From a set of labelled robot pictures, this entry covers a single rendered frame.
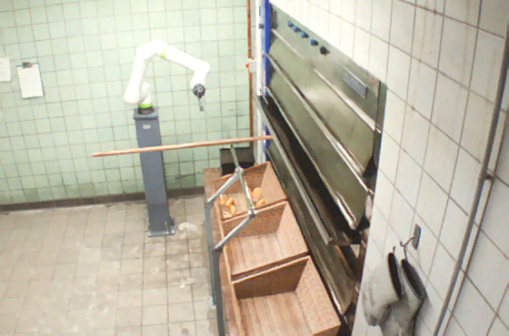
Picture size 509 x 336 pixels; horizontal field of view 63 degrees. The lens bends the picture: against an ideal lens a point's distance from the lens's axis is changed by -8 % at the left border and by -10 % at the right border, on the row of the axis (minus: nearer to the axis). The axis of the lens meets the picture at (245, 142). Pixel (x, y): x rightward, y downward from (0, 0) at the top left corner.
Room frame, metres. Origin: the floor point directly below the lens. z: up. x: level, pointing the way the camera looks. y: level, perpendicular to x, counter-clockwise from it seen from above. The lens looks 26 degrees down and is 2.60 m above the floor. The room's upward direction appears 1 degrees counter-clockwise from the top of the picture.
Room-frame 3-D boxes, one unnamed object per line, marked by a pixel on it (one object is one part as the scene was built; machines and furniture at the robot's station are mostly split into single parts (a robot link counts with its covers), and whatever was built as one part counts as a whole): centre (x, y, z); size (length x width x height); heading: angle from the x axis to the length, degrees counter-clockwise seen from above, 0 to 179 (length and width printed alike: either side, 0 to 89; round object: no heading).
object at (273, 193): (2.90, 0.00, 0.72); 0.56 x 0.49 x 0.28; 10
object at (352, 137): (2.38, -0.35, 1.80); 1.79 x 0.11 x 0.19; 9
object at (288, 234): (2.32, -0.09, 0.72); 0.56 x 0.49 x 0.28; 8
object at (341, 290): (2.38, -0.35, 1.02); 1.79 x 0.11 x 0.19; 9
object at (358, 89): (2.38, -0.37, 1.99); 1.80 x 0.08 x 0.21; 9
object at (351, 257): (2.38, -0.37, 1.16); 1.80 x 0.06 x 0.04; 9
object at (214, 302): (2.58, 0.19, 0.59); 1.27 x 0.31 x 1.17; 9
